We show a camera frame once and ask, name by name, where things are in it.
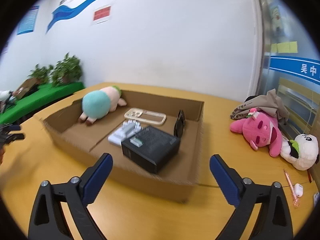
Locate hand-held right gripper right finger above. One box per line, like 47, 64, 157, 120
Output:
209, 154, 294, 240

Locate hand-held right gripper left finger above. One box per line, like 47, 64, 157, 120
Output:
28, 152, 113, 240

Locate brown cardboard box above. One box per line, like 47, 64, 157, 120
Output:
41, 86, 204, 203

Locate black booklet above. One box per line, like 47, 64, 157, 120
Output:
121, 126, 181, 175

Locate black sunglasses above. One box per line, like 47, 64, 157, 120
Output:
173, 109, 186, 138

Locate clear phone case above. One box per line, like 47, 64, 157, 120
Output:
124, 108, 167, 127

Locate white and black toy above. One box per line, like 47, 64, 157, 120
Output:
0, 90, 17, 113

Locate white rectangular box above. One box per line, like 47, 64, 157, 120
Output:
108, 120, 143, 148

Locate small brown cardboard carton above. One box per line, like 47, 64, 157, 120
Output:
15, 78, 40, 99

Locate green tablecloth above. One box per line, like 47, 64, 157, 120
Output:
0, 81, 85, 125

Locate small potted green plant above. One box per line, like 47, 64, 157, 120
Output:
29, 64, 54, 85

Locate teal and pink plush toy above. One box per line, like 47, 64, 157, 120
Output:
78, 85, 127, 126

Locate small white case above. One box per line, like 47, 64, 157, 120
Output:
293, 183, 304, 197

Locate large potted green plant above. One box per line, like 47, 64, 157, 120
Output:
51, 52, 83, 85

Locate white panda plush toy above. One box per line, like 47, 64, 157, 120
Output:
280, 133, 320, 171

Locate blue banner strip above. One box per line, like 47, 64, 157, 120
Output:
269, 55, 320, 85

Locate small paper poster on glass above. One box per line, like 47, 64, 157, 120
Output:
270, 5, 282, 34

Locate blue wall poster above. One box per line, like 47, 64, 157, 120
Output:
17, 5, 40, 35

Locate blue wave wall decal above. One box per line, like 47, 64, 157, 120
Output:
45, 0, 224, 34

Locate red wall notice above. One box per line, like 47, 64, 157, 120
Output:
90, 4, 113, 25

